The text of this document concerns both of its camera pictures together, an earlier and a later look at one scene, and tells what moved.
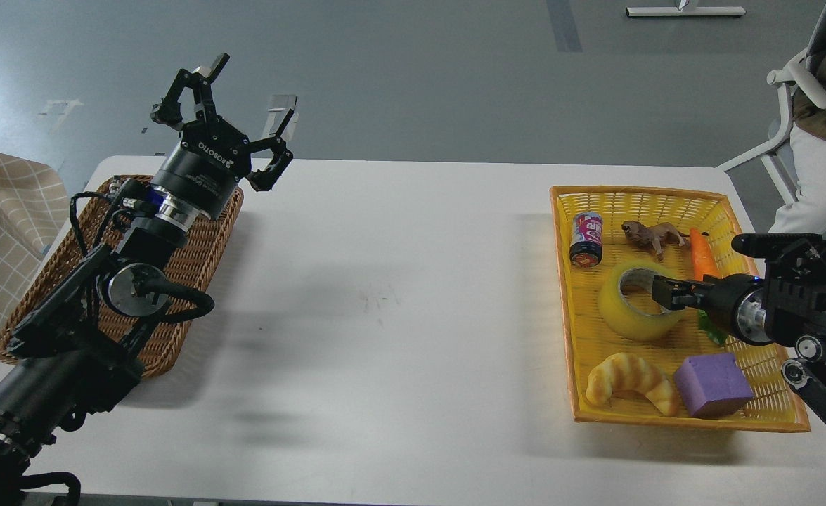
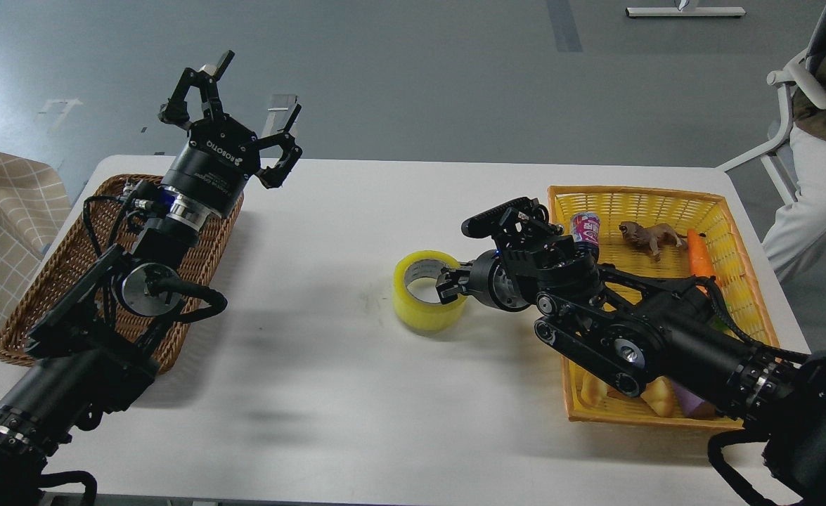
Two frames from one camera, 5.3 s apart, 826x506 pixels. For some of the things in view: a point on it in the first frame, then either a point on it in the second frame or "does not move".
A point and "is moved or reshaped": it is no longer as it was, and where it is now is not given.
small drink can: x=587 y=239 does not move
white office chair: x=800 y=76 does not move
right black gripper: x=743 y=303 → x=490 y=280
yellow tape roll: x=629 y=325 is moved or reshaped
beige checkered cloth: x=14 y=206 does not move
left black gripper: x=200 y=171 does not move
